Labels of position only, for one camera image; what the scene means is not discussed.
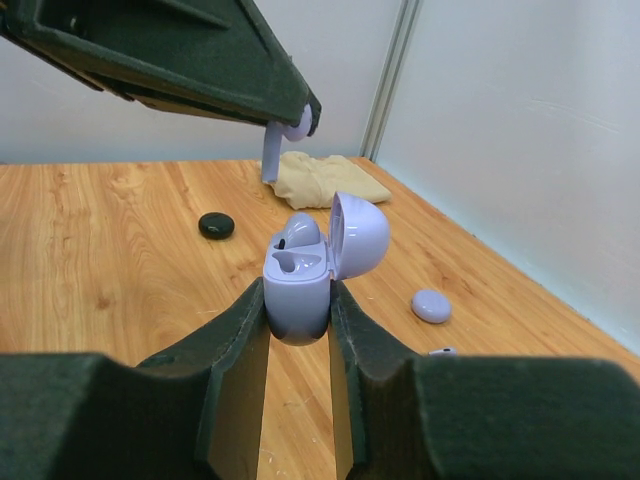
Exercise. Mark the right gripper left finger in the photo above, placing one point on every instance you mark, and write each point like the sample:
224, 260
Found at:
191, 411

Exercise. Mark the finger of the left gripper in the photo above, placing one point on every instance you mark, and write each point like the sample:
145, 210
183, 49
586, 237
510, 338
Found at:
216, 59

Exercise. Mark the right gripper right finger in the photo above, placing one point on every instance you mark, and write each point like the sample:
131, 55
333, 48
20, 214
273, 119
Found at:
398, 414

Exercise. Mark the purple earbud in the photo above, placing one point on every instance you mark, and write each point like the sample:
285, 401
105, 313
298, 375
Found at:
445, 351
301, 230
275, 132

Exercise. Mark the purple earbud case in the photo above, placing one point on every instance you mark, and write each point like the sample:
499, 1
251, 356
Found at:
297, 281
431, 306

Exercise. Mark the purple closed earbud case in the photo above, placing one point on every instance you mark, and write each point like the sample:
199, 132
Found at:
431, 306

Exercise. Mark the black earbud case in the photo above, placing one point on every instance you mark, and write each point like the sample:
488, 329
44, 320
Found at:
216, 225

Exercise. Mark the beige folded cloth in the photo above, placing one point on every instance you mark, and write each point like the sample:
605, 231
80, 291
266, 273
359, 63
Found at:
305, 182

